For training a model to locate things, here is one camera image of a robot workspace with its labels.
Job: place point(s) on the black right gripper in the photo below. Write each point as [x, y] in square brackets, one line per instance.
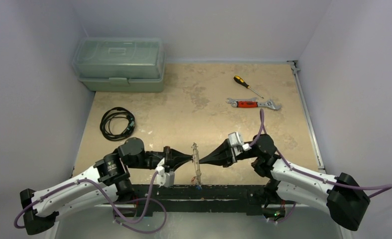
[231, 155]

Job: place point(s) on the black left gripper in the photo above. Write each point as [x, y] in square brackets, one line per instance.
[175, 158]

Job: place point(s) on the perforated metal key plate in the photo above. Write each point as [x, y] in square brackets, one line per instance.
[197, 178]

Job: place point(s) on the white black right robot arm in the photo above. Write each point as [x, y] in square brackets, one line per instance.
[339, 196]

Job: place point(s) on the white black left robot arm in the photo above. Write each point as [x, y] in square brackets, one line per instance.
[108, 180]

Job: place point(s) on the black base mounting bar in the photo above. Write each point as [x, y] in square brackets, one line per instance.
[252, 200]

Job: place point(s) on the yellow black screwdriver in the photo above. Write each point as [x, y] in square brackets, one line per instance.
[241, 82]

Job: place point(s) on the green plastic toolbox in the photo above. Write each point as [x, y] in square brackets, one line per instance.
[121, 64]

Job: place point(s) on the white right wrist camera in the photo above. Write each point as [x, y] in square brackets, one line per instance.
[237, 143]

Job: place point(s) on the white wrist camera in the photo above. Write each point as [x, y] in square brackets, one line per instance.
[165, 177]
[237, 143]

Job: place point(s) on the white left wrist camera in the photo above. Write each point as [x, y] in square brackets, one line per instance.
[165, 177]

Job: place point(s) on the red handled adjustable wrench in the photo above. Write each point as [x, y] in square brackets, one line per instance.
[253, 103]

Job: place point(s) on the aluminium side rail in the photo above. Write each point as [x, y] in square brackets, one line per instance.
[295, 70]

